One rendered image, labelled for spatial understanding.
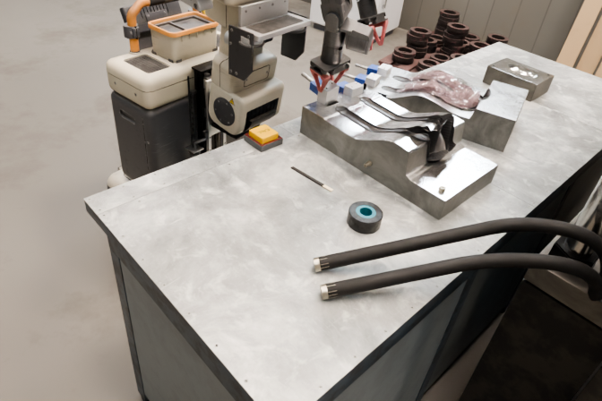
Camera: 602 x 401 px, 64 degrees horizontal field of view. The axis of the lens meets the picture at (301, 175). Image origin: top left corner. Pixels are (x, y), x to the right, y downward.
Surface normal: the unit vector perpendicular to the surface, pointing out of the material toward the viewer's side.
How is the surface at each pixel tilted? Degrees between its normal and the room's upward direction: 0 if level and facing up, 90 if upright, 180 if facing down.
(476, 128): 90
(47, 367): 0
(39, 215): 0
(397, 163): 90
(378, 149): 90
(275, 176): 0
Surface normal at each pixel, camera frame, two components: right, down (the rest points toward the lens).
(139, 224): 0.09, -0.81
